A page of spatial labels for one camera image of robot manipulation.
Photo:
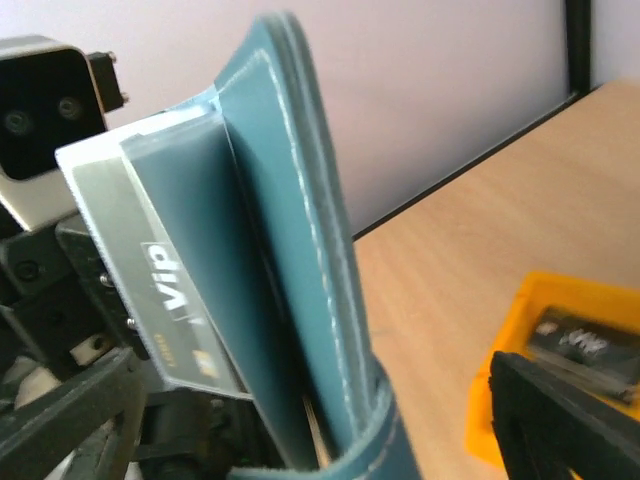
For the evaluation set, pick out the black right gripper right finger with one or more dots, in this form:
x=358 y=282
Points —
x=547 y=428

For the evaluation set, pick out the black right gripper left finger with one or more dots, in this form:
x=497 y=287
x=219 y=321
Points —
x=94 y=418

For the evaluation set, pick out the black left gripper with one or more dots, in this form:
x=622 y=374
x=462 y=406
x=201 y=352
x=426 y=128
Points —
x=60 y=308

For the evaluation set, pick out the grey VIP credit card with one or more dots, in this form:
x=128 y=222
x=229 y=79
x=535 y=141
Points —
x=141 y=193

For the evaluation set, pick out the blue card holder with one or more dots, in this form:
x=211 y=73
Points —
x=269 y=98

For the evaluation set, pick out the black credit card stack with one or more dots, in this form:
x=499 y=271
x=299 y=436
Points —
x=596 y=357

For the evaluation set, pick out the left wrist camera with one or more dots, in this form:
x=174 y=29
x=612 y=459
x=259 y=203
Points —
x=52 y=94

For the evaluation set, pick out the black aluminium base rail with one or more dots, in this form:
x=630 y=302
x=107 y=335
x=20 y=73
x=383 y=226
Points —
x=571 y=100

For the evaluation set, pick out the black frame post left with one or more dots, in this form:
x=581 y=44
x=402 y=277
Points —
x=578 y=26

